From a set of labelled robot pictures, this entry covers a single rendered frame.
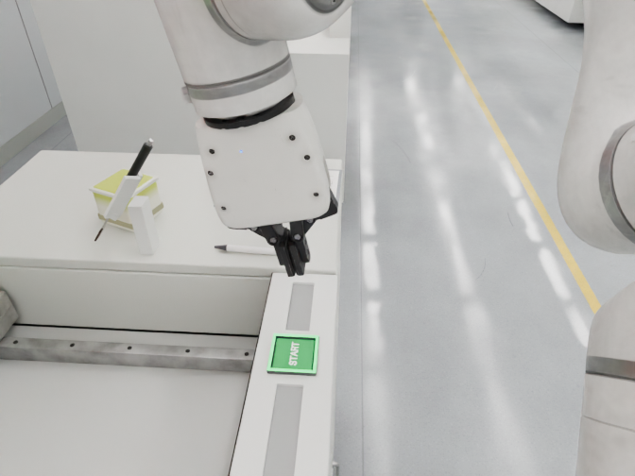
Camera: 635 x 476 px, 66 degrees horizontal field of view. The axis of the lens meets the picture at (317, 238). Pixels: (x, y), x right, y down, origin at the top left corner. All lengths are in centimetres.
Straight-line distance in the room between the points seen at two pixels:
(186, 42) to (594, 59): 36
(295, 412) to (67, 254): 43
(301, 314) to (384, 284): 151
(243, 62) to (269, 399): 35
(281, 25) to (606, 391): 36
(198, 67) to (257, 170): 9
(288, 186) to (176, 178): 56
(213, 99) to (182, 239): 43
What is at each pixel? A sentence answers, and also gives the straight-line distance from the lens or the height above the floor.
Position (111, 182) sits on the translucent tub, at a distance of 82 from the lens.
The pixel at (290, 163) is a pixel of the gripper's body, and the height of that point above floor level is 123.
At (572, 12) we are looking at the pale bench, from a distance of 680.
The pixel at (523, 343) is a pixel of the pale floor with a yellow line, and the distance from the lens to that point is 203.
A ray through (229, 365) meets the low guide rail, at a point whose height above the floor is 84.
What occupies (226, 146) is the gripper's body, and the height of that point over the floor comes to 124.
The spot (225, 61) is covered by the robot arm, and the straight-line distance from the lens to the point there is 36.
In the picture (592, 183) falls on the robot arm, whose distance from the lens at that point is 51.
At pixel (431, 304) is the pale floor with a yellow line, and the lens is 208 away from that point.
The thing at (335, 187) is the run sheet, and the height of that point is 97.
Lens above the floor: 141
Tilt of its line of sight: 36 degrees down
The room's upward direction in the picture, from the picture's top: straight up
